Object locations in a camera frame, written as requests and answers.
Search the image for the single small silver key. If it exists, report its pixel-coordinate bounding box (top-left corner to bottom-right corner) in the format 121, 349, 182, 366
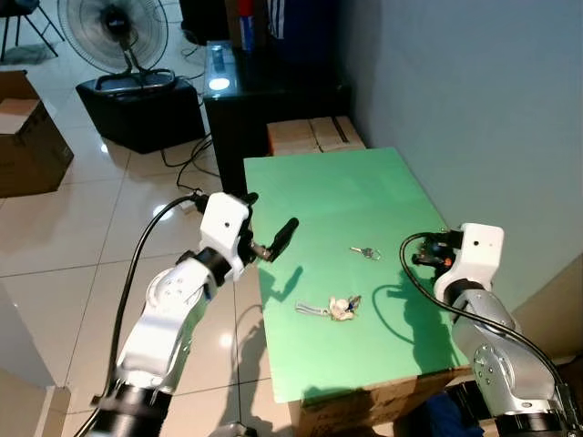
350, 245, 383, 261

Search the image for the green table board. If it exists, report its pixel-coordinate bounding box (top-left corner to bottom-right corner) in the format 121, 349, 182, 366
242, 147, 540, 404

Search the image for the taped flat cardboard box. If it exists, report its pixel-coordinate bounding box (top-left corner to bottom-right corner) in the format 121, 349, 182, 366
266, 116, 366, 157

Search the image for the key bunch with white fob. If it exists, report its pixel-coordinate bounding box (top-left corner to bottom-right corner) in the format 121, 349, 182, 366
294, 293, 363, 322

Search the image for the black cabinet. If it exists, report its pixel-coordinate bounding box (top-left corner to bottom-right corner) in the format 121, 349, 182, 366
202, 62, 353, 198

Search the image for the black box under fan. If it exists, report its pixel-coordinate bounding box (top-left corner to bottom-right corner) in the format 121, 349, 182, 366
75, 74, 207, 155

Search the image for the silver device with lit light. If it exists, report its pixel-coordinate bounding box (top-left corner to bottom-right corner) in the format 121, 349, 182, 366
205, 40, 240, 96

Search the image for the dark blue fabric item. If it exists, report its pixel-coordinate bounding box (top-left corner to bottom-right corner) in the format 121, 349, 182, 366
423, 390, 486, 437

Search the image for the cardboard box under green board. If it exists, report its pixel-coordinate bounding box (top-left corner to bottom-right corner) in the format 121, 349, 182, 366
290, 366, 476, 437

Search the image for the red and blue spray can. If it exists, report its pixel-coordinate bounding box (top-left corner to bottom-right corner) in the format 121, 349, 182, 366
238, 0, 257, 52

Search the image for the dark blue striped bag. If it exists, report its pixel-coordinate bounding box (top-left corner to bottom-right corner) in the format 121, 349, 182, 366
268, 0, 340, 66

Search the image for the black standing fan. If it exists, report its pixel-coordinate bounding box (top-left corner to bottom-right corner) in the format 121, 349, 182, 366
56, 0, 179, 93

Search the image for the large open cardboard box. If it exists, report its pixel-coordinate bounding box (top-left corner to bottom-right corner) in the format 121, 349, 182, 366
0, 70, 75, 199

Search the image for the black chair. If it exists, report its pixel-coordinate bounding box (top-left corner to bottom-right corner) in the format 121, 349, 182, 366
0, 0, 66, 63

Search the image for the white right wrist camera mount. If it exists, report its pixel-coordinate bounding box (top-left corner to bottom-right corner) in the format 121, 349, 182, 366
435, 223, 506, 307

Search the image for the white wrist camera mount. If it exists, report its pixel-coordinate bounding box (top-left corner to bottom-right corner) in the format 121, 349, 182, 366
435, 223, 506, 307
198, 192, 252, 281

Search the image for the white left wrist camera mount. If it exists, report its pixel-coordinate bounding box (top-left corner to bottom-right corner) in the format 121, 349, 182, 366
198, 192, 252, 281

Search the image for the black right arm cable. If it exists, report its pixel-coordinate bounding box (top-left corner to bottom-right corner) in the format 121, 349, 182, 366
399, 232, 578, 431

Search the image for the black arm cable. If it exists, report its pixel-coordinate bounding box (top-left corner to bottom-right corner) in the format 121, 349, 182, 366
399, 232, 578, 431
73, 192, 207, 437

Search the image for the black floor cable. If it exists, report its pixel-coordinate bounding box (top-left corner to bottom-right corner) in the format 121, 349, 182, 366
161, 137, 221, 194

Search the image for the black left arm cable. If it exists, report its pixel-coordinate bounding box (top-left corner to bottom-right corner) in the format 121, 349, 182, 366
73, 192, 207, 437

